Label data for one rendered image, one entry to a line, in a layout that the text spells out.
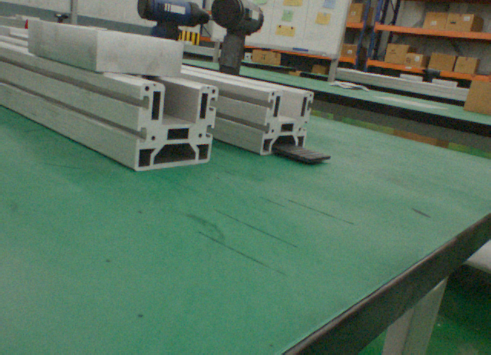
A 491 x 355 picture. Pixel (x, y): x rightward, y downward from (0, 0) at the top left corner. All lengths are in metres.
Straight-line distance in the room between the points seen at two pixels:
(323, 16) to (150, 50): 3.30
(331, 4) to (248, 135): 3.21
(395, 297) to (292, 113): 0.36
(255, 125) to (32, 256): 0.37
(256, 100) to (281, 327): 0.39
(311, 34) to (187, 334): 3.64
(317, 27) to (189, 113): 3.34
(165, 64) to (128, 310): 0.34
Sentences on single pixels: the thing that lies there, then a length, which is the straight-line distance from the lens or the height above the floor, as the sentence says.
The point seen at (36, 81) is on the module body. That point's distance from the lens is 0.60.
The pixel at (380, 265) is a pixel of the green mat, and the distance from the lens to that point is 0.32.
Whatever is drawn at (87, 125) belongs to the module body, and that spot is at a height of 0.80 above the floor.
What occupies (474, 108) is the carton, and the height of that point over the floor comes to 0.80.
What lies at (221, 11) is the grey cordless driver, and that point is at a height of 0.96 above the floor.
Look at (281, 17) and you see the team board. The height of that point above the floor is 1.23.
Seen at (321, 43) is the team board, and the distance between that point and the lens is 3.73.
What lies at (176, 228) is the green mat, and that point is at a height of 0.78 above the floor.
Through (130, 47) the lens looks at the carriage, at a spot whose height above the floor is 0.89.
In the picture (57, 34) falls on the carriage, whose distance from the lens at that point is 0.54.
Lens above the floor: 0.91
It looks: 16 degrees down
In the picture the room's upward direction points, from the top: 9 degrees clockwise
